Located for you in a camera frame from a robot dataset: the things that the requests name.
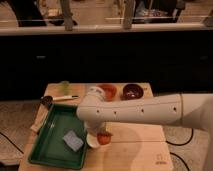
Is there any red apple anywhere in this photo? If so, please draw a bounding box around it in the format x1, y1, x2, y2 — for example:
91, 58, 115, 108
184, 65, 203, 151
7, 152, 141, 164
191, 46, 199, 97
97, 133, 111, 145

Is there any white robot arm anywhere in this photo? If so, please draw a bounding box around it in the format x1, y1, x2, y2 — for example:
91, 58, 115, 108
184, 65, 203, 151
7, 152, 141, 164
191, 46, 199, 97
77, 86, 213, 171

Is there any white paper cup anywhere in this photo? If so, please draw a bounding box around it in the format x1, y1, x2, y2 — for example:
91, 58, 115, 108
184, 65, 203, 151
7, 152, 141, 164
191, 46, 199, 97
86, 134, 100, 148

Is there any green translucent cup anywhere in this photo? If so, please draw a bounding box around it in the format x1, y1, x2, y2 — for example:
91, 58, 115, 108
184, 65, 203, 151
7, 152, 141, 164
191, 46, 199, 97
60, 81, 70, 95

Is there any blue-grey sponge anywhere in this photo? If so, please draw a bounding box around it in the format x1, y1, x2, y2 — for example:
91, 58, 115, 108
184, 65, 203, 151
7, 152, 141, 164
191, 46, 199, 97
63, 130, 84, 152

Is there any orange bowl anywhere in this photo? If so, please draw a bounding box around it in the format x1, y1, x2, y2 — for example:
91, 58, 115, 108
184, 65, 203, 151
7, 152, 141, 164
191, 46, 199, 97
99, 84, 117, 101

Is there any dark purple bowl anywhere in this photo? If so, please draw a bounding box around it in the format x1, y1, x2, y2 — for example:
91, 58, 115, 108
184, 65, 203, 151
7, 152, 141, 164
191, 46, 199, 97
123, 84, 144, 100

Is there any green plastic tray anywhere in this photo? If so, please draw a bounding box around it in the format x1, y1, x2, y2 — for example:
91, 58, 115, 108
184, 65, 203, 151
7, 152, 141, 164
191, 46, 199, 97
28, 104, 88, 170

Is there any black spatula with light handle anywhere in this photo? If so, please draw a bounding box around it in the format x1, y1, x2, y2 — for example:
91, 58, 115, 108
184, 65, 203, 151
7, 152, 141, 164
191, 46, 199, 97
40, 95, 78, 107

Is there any black floor cable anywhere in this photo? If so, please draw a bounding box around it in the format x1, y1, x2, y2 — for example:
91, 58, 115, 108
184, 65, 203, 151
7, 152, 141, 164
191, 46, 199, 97
165, 128, 195, 171

